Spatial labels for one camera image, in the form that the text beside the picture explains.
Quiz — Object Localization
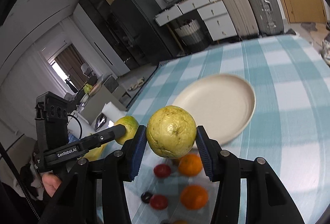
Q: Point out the silver aluminium suitcase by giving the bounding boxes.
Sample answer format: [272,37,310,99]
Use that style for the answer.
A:
[249,0,284,36]

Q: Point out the white paper towel roll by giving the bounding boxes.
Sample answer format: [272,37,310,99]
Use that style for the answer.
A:
[102,102,126,122]

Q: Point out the yellow guava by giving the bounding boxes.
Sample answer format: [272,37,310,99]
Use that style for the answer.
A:
[146,106,197,159]

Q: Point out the black refrigerator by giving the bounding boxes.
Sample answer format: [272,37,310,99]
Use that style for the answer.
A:
[111,0,181,65]

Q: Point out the orange tangerine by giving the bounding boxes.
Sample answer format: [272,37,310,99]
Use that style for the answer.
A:
[180,185,209,210]
[178,154,203,177]

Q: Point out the beige suitcase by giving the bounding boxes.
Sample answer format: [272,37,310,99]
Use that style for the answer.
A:
[222,0,259,39]

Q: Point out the green-yellow guava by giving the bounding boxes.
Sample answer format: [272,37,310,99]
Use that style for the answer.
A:
[114,116,139,145]

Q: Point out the dark plum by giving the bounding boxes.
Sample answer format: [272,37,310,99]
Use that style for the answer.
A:
[140,192,153,204]

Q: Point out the woven laundry basket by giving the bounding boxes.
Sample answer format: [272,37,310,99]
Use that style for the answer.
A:
[175,20,208,54]

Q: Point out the person's left hand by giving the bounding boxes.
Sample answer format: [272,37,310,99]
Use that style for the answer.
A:
[42,173,62,197]

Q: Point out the cream round plate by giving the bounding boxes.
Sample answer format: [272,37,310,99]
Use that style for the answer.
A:
[172,74,256,145]

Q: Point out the white drawer desk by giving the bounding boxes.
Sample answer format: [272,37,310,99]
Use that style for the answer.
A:
[155,0,237,41]

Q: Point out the brown longan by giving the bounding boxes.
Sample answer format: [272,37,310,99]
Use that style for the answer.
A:
[172,219,188,224]
[172,158,181,166]

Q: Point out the teal checked tablecloth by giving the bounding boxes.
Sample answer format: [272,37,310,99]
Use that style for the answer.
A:
[128,35,329,223]

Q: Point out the red tomato small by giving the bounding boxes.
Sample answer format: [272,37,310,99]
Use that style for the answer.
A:
[153,164,172,178]

